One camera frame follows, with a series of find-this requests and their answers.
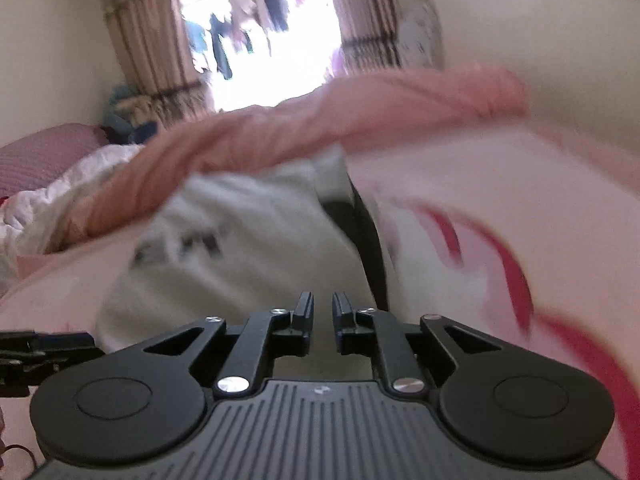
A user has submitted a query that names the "grey patterned cushion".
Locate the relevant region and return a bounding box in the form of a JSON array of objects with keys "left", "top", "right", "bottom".
[{"left": 397, "top": 0, "right": 447, "bottom": 69}]

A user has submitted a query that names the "white patterned blanket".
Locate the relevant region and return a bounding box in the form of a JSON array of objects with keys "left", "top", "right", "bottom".
[{"left": 0, "top": 144, "right": 147, "bottom": 261}]

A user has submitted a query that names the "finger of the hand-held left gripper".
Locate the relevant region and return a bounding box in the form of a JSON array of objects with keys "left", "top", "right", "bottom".
[{"left": 0, "top": 329, "right": 105, "bottom": 398}]

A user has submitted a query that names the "purple pillow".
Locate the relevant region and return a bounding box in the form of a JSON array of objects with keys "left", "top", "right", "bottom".
[{"left": 0, "top": 122, "right": 109, "bottom": 199}]

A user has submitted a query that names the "striped brown curtain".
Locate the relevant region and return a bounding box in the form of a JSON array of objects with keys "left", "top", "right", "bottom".
[
  {"left": 96, "top": 0, "right": 217, "bottom": 122},
  {"left": 326, "top": 0, "right": 404, "bottom": 80}
]

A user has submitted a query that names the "pink quilt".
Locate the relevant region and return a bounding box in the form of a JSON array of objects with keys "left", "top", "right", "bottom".
[{"left": 59, "top": 62, "right": 532, "bottom": 242}]

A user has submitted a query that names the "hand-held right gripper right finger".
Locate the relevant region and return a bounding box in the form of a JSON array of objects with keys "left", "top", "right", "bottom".
[{"left": 332, "top": 290, "right": 502, "bottom": 397}]

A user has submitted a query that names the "grey and black jacket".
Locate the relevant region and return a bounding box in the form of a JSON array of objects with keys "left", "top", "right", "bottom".
[{"left": 95, "top": 144, "right": 397, "bottom": 357}]

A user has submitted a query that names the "pink printed bed sheet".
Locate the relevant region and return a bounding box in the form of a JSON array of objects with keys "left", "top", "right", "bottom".
[{"left": 0, "top": 122, "right": 640, "bottom": 480}]

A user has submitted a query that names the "row of hanging clothes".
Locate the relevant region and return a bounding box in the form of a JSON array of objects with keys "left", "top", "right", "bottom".
[{"left": 182, "top": 0, "right": 307, "bottom": 82}]

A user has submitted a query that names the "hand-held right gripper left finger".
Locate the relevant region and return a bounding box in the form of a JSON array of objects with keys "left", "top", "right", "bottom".
[{"left": 142, "top": 290, "right": 316, "bottom": 397}]

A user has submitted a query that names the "blue cloth bundle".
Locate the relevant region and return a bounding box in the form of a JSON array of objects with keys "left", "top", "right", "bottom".
[{"left": 99, "top": 84, "right": 162, "bottom": 147}]

